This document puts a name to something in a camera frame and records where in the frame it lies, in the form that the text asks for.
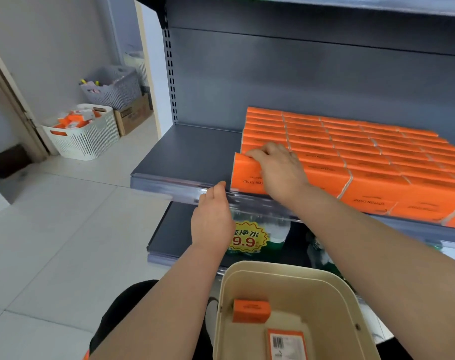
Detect person's right hand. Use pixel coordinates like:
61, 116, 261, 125
246, 142, 311, 207

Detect person's left hand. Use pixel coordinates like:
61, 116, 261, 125
191, 181, 236, 249

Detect orange tissue packet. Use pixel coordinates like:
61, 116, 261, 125
231, 151, 269, 195
232, 299, 272, 324

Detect person's left forearm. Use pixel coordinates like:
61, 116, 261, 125
89, 241, 230, 360

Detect person's right forearm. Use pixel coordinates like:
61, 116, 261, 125
284, 183, 455, 360

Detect yellow starburst price sticker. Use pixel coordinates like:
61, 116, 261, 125
227, 220, 269, 256

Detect green white water bottle pack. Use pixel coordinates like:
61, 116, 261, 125
306, 231, 344, 279
226, 215, 291, 260

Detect grey metal shelf unit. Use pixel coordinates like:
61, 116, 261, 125
130, 0, 455, 274

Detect brown cardboard box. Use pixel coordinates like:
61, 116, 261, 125
113, 94, 153, 137

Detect rows of orange tissue packs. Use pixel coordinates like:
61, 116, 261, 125
241, 106, 455, 230

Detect white slotted plastic basket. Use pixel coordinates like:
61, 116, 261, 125
42, 103, 120, 161

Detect grey slotted plastic basket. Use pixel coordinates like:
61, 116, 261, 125
80, 64, 143, 111

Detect cream plastic basket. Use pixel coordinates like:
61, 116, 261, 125
212, 261, 382, 360

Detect tall white slotted basket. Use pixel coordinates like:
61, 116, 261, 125
123, 51, 149, 87

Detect person's black trouser leg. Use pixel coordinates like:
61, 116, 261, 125
89, 279, 214, 360

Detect pile of orange white packets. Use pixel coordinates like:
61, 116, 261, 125
53, 108, 102, 130

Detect orange packet with barcode label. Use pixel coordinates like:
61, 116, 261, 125
265, 328, 308, 360

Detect wooden door frame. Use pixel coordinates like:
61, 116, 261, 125
0, 33, 50, 163

